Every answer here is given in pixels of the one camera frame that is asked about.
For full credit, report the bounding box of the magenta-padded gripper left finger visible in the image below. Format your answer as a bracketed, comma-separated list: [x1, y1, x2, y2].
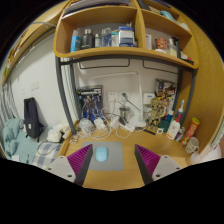
[46, 143, 94, 187]

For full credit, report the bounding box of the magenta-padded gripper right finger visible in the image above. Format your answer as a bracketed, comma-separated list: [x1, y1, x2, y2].
[134, 143, 183, 186]

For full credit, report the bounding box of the white crumpled tissue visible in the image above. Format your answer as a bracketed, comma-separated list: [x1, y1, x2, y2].
[46, 122, 70, 144]

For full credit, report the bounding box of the white mug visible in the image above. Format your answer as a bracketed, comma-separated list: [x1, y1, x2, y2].
[185, 136, 200, 154]

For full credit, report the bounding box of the white lotion bottle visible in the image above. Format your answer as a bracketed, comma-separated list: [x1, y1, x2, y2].
[165, 113, 182, 141]

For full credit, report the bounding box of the teal bed blanket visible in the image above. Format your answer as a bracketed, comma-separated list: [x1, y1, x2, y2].
[0, 118, 64, 168]

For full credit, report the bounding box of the white power strip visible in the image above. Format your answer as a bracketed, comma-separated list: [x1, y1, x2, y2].
[120, 123, 136, 133]

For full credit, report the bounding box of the black backpack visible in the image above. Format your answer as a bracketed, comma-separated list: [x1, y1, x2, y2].
[23, 97, 45, 139]

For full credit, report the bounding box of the white charger block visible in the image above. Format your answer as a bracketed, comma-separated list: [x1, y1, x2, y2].
[93, 117, 108, 132]

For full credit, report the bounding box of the robot model kit box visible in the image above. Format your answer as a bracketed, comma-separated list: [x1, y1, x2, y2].
[77, 85, 104, 122]

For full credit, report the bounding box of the white desk lamp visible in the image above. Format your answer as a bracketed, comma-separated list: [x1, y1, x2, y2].
[90, 70, 148, 128]

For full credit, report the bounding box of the wooden shelf unit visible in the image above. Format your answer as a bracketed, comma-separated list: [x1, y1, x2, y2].
[53, 0, 200, 70]

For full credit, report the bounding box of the white charging cable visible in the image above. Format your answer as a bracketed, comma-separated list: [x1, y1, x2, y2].
[74, 128, 114, 141]

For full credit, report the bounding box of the grey metal shelf frame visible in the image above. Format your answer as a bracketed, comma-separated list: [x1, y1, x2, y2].
[54, 55, 198, 134]

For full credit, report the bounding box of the black power cable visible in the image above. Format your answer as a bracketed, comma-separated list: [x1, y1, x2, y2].
[121, 93, 141, 112]

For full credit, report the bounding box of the white wall socket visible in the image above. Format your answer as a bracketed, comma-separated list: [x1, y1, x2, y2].
[107, 91, 120, 104]
[119, 91, 132, 103]

